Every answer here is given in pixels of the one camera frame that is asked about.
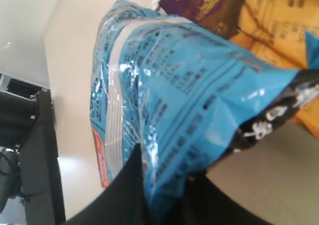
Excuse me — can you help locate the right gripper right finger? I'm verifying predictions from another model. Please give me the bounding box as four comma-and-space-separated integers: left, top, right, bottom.
171, 172, 269, 225

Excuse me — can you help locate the purple small carton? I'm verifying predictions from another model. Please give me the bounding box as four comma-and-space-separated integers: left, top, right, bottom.
154, 0, 245, 39

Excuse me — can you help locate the blue noodle packet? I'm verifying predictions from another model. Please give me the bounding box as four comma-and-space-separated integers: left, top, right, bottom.
90, 0, 319, 212

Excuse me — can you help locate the orange noodle packet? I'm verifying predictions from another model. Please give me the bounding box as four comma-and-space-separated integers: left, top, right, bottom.
231, 0, 319, 137

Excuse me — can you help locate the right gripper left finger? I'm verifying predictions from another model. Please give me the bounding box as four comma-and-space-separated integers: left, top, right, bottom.
65, 144, 154, 225

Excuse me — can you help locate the dark furniture in background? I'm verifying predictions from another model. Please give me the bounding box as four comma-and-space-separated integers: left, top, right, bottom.
0, 75, 66, 225

